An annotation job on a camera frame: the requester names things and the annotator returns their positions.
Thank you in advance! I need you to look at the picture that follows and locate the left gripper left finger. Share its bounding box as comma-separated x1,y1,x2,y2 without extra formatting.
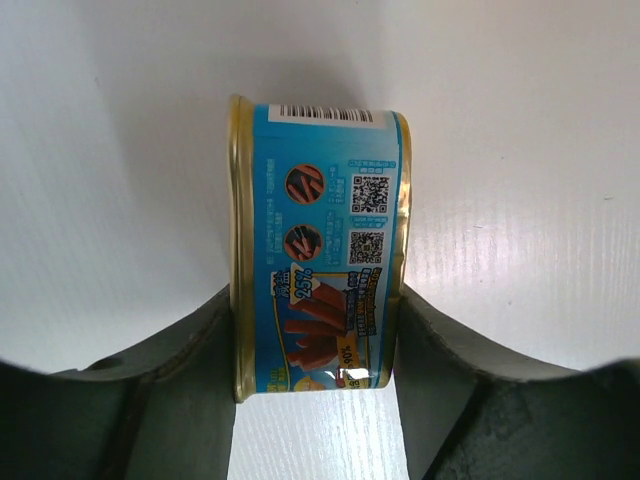
1,290,236,479

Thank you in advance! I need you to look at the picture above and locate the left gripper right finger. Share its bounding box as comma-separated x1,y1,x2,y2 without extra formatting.
395,289,639,479

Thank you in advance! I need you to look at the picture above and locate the blue luncheon meat tin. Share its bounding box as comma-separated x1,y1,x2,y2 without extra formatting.
227,95,412,402

